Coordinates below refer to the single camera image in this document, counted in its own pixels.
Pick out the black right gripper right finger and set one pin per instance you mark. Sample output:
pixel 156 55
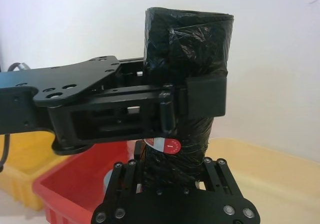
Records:
pixel 225 184

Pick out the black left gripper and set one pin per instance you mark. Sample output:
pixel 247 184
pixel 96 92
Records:
pixel 57 79

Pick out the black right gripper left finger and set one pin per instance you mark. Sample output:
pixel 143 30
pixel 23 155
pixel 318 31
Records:
pixel 120 184

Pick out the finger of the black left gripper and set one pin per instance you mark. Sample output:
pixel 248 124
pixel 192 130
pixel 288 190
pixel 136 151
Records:
pixel 150 96

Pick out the black plastic bag roll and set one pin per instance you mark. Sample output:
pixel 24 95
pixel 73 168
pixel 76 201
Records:
pixel 195 47

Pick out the grey round object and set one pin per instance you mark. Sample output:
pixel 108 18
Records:
pixel 107 182

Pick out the red plastic bin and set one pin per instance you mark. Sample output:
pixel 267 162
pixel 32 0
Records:
pixel 75 179

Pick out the cream plastic bin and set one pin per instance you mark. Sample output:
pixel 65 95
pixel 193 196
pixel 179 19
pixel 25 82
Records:
pixel 275 184

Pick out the yellow plastic bin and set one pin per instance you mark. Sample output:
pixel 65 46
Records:
pixel 20 181

